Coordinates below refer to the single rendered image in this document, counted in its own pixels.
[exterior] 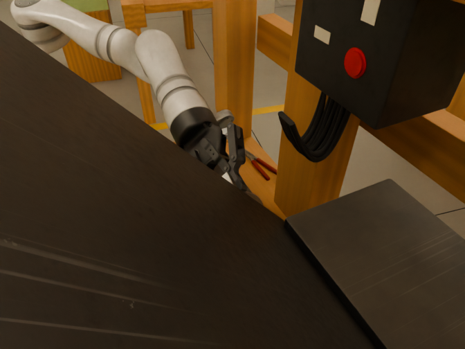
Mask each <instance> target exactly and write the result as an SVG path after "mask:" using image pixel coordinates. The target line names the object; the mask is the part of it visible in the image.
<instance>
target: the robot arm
mask: <svg viewBox="0 0 465 349"><path fill-rule="evenodd" d="M10 11H11V14H12V17H13V19H14V20H15V22H16V24H17V25H18V27H19V29H20V31H21V32H22V34H23V35H24V37H25V38H26V39H27V40H29V41H30V42H32V43H33V44H34V45H36V46H38V47H39V48H40V49H42V50H43V51H45V52H46V53H48V54H49V53H52V52H54V51H57V50H59V49H61V48H62V47H64V46H65V45H67V44H68V43H69V41H70V40H71V39H72V40H73V41H74V42H75V43H77V44H78V45H79V46H81V47H82V48H83V49H84V50H86V51H87V52H89V53H90V54H92V55H93V56H95V57H97V58H99V59H101V60H104V61H107V62H110V63H113V64H117V65H119V66H122V67H123V68H125V69H126V70H128V71H129V72H130V73H132V74H134V75H135V76H137V77H138V78H140V79H141V80H143V81H145V82H147V83H149V84H151V85H152V87H153V90H154V93H155V96H156V99H157V101H158V103H159V105H160V107H161V109H162V111H163V115H164V118H165V122H166V123H167V126H168V128H169V130H170V132H171V134H172V136H173V139H174V141H175V143H176V144H177V145H178V146H179V147H181V148H182V149H184V150H185V151H186V152H188V153H189V154H191V155H192V156H193V157H195V158H196V159H198V160H199V161H200V162H202V163H203V164H205V165H206V166H208V167H209V168H210V169H212V170H214V171H215V167H216V165H219V167H220V168H221V169H222V170H223V171H224V172H229V173H230V174H231V176H232V178H233V180H234V181H235V183H236V185H237V187H238V189H240V190H242V191H243V192H245V193H246V191H247V186H246V184H245V183H244V180H243V179H242V177H241V175H240V174H239V168H240V166H241V165H244V164H245V162H246V156H245V149H244V135H243V129H242V128H241V127H240V126H238V125H236V124H234V123H233V121H234V119H235V117H234V116H233V114H232V113H231V111H230V110H228V109H224V110H221V111H218V112H217V113H215V114H213V113H212V112H211V110H210V108H209V106H208V104H207V102H206V101H205V99H204V98H203V97H202V95H201V94H200V93H199V91H198V90H197V88H196V86H195V85H194V83H193V81H192V79H191V78H190V76H189V75H188V73H187V71H186V70H185V67H184V65H183V63H182V61H181V58H180V56H179V53H178V51H177V49H176V47H175V45H174V42H173V41H172V39H171V37H170V36H169V35H168V34H167V33H165V32H163V31H161V30H158V29H149V30H146V31H144V32H142V33H141V34H140V35H139V36H137V34H136V33H134V32H133V31H131V30H128V29H126V28H122V27H119V26H115V25H112V24H108V23H105V22H103V21H100V20H97V19H94V18H92V17H90V16H88V15H86V14H84V13H83V12H81V11H79V10H77V9H75V8H73V7H72V6H70V5H68V4H66V3H64V2H62V1H60V0H13V1H12V3H11V4H10ZM226 139H228V149H229V155H228V153H227V152H226ZM246 194H247V193H246Z"/></svg>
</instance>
